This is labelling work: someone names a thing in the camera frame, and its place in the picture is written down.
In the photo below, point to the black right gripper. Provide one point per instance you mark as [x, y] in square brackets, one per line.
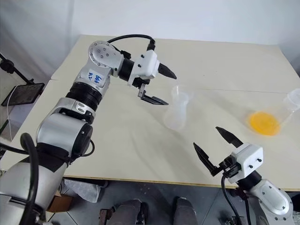
[232, 167]

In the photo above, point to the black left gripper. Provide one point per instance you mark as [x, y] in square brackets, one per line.
[140, 82]

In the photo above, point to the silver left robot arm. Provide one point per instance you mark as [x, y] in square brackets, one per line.
[70, 131]

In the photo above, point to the orange liquid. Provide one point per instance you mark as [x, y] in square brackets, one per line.
[263, 123]

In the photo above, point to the empty clear plastic cup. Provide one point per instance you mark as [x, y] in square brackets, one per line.
[174, 117]

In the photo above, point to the dark rounded shape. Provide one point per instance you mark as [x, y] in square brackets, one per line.
[129, 213]
[185, 212]

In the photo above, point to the clear conical plastic flask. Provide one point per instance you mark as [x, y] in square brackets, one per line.
[284, 110]

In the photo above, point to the crumpled white plastic bag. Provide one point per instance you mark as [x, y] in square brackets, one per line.
[86, 189]

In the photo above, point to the black flat tray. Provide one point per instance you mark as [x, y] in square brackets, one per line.
[23, 93]

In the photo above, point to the black stand with clamp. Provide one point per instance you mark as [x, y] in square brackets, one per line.
[16, 70]

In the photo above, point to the brown cardboard box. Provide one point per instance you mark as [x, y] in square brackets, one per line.
[62, 201]

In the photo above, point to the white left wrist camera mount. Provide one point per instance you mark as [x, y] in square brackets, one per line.
[147, 63]

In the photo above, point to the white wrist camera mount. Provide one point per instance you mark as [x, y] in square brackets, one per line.
[248, 159]
[147, 63]

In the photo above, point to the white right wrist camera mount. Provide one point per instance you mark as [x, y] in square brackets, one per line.
[248, 159]

